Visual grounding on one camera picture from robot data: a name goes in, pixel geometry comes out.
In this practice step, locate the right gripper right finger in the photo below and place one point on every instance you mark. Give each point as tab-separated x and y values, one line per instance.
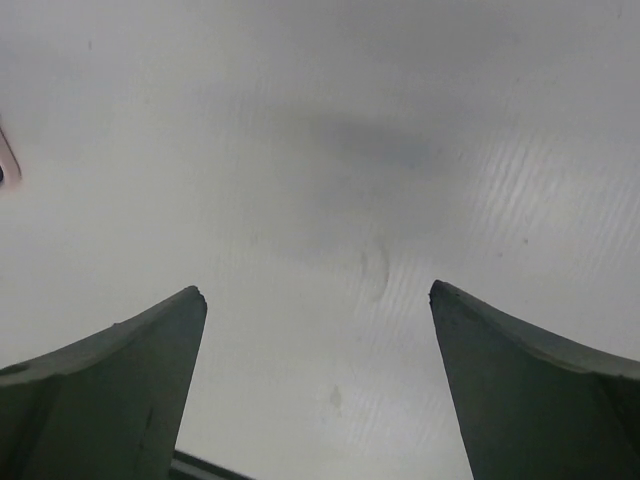
531	404

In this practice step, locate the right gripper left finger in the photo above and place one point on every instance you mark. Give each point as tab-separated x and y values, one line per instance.
108	406

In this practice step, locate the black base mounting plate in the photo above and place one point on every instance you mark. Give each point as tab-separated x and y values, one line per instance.
187	467

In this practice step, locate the pink case phone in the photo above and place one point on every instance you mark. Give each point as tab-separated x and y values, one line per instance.
10	168

